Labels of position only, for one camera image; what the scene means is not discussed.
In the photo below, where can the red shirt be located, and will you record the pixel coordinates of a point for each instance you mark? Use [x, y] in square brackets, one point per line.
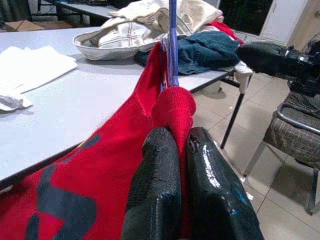
[100, 150]

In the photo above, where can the cream fleece garment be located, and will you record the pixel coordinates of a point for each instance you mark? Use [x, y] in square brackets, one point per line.
[195, 12]

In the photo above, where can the black metal table leg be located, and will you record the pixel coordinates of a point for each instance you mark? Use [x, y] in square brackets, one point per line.
[232, 120]

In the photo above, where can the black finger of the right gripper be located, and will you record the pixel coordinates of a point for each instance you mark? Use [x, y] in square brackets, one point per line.
[262, 57]

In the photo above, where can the plaid metal-frame chair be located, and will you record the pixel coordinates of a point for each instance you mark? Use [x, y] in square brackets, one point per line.
[295, 137]

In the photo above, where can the white hanging cloth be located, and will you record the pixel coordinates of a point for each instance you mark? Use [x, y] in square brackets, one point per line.
[243, 75]

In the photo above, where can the white long table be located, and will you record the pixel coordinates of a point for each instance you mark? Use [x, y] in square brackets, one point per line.
[87, 10]

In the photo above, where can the cream denim jacket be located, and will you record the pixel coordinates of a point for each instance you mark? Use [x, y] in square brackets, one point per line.
[120, 42]

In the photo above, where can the open cardboard box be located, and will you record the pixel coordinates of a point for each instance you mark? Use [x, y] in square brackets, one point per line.
[20, 25]

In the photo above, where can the white cabinet door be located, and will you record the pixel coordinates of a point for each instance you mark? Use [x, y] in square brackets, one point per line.
[282, 17]

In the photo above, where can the red garment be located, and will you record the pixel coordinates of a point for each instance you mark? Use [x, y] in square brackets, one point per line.
[225, 30]

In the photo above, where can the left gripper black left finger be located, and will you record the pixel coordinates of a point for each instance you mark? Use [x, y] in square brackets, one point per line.
[155, 187]

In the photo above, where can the beige cloth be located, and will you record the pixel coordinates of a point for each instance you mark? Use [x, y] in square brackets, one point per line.
[12, 102]

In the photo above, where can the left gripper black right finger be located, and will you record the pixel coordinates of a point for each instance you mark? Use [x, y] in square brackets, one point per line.
[215, 200]

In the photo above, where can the blue jeans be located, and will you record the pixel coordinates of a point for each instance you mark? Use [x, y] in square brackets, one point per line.
[207, 50]

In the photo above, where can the white folded shirt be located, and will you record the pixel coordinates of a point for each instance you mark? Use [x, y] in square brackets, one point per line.
[32, 65]

